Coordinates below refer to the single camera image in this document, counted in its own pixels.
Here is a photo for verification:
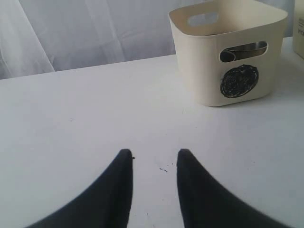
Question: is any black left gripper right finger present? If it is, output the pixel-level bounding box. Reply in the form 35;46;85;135
177;149;280;228

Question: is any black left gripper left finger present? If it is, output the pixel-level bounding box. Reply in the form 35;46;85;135
31;149;133;228

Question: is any steel cup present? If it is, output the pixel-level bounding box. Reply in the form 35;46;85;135
219;41;268;62

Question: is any cream bin with circle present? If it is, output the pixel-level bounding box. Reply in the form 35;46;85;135
169;0;288;106

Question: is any white backdrop curtain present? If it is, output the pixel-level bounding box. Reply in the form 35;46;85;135
0;0;304;80

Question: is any cream bin with triangle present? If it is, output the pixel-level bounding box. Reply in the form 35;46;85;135
293;0;304;58

